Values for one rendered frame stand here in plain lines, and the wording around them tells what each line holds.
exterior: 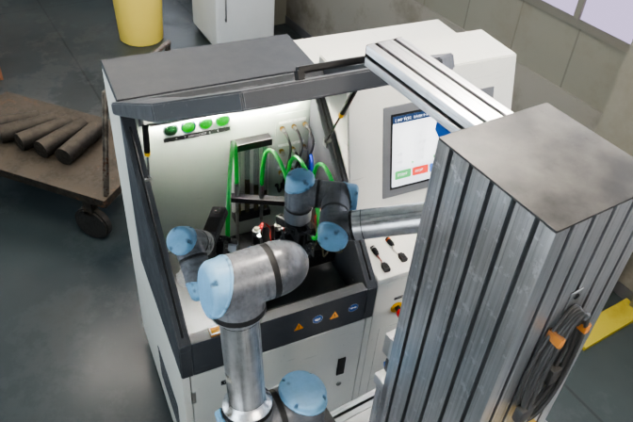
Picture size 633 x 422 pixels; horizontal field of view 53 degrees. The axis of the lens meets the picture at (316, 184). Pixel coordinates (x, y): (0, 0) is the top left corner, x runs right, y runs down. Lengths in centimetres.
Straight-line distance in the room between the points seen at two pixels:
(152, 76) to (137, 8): 341
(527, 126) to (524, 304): 30
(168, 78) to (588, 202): 156
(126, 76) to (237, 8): 329
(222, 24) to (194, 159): 328
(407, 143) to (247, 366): 117
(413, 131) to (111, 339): 184
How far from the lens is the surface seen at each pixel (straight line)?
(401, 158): 232
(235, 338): 136
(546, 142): 109
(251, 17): 555
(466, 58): 239
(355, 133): 219
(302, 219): 172
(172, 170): 228
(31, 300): 362
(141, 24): 569
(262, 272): 127
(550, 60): 382
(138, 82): 221
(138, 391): 315
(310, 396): 158
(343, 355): 247
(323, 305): 218
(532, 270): 97
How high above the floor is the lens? 259
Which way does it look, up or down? 38 degrees down
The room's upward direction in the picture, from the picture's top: 5 degrees clockwise
